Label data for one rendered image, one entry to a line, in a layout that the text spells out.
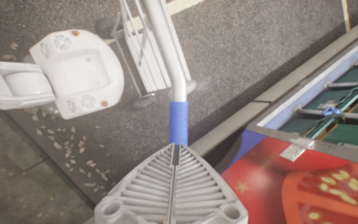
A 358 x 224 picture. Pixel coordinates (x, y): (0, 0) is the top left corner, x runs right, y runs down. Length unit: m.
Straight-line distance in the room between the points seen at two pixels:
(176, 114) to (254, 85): 1.94
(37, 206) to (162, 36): 1.77
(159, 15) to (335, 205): 0.78
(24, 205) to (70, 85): 1.10
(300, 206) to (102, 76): 1.29
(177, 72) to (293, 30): 2.63
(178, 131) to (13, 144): 1.55
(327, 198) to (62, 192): 1.78
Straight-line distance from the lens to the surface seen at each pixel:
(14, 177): 1.79
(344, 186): 0.83
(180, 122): 0.23
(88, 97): 1.13
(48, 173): 1.68
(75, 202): 1.78
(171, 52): 0.23
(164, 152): 0.16
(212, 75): 1.72
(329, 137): 1.32
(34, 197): 1.82
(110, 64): 1.12
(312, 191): 0.81
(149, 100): 1.22
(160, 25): 0.24
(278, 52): 2.51
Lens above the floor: 1.45
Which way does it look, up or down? 70 degrees down
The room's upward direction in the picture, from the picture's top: 110 degrees clockwise
